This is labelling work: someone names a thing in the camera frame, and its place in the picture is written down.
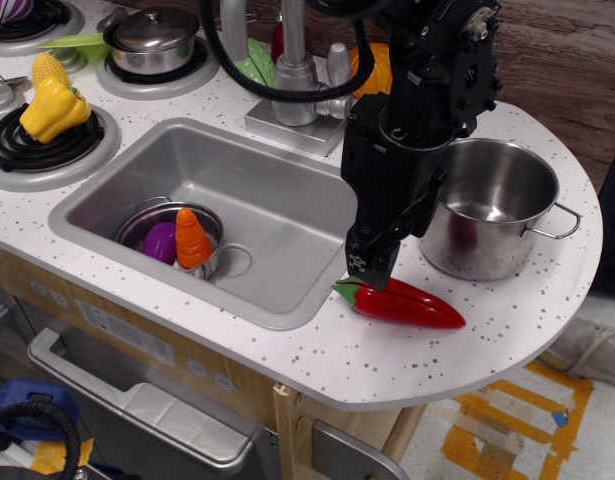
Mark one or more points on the purple white toy onion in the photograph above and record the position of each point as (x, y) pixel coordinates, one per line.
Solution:
(14, 10)

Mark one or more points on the white shoe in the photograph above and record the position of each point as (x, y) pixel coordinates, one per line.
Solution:
(584, 349)

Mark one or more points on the orange toy pumpkin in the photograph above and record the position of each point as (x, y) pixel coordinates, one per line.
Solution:
(380, 80)

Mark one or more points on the yellow toy bell pepper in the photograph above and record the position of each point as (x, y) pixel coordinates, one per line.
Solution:
(54, 109)

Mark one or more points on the front left stove burner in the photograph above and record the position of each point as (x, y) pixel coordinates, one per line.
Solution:
(27, 165)

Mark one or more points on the small steel pot in sink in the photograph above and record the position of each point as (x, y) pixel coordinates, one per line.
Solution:
(162, 209)

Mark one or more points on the stove burner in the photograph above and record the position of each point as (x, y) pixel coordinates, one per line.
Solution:
(27, 165)
(48, 20)
(195, 74)

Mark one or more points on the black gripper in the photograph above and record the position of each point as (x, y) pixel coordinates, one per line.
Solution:
(396, 178)

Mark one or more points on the grey toy sink basin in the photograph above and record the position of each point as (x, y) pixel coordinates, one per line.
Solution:
(285, 217)

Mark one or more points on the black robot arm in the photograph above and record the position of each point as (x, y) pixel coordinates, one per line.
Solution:
(444, 76)

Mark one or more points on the yellow toy corn cob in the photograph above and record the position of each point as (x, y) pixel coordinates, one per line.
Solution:
(45, 65)

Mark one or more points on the purple toy eggplant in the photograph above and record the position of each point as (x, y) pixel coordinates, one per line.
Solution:
(160, 242)

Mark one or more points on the silver toy faucet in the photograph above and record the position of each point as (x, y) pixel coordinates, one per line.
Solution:
(312, 127)

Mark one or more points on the red toy chili pepper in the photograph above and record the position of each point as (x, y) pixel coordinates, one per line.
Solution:
(398, 302)

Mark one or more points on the grey toy oven door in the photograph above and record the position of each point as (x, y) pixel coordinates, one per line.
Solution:
(147, 423)

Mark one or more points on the back left stove burner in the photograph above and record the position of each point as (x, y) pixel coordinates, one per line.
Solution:
(48, 20)

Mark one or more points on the metal utensil at left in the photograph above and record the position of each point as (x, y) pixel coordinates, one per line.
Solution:
(10, 97)

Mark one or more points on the red toy behind faucet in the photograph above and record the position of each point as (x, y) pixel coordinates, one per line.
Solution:
(277, 42)

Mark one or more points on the back right stove burner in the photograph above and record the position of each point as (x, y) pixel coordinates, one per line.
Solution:
(195, 74)

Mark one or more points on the blue object lower left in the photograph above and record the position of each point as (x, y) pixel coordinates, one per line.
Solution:
(35, 410)

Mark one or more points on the large steel pot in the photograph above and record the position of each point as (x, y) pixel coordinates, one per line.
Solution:
(498, 199)

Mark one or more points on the green toy cabbage leaf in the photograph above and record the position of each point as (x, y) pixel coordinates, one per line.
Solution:
(258, 66)

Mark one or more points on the orange toy carrot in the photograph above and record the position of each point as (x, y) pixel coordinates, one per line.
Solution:
(192, 244)

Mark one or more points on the small lidded steel pot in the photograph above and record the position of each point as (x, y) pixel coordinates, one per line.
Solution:
(153, 41)

